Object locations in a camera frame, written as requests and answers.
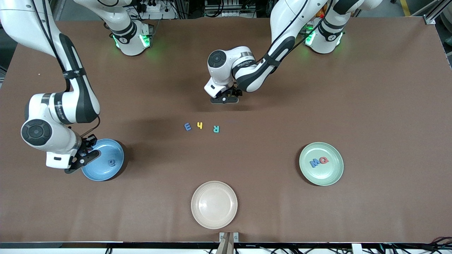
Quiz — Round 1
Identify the metal table edge bracket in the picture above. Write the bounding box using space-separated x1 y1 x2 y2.
219 232 239 244

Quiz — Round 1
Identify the beige plate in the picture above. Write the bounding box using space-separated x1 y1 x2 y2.
191 181 238 230

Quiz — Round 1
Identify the blue plate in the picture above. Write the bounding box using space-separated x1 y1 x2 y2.
81 138 125 182

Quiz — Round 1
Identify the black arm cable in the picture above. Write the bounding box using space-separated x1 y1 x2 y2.
247 0 336 71
30 0 101 138

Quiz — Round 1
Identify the white power strip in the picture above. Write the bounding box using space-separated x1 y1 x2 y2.
136 0 177 20

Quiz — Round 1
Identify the black floor cable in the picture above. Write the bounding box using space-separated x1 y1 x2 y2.
381 243 452 254

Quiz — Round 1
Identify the aluminium frame profile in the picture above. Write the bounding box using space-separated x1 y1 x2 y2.
424 0 452 25

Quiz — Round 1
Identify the brown table mat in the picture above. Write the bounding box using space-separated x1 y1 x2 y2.
0 17 452 244

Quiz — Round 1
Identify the green plate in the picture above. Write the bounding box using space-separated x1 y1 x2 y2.
299 142 344 186

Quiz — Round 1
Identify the black and white equipment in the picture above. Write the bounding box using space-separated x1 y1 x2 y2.
204 0 256 18

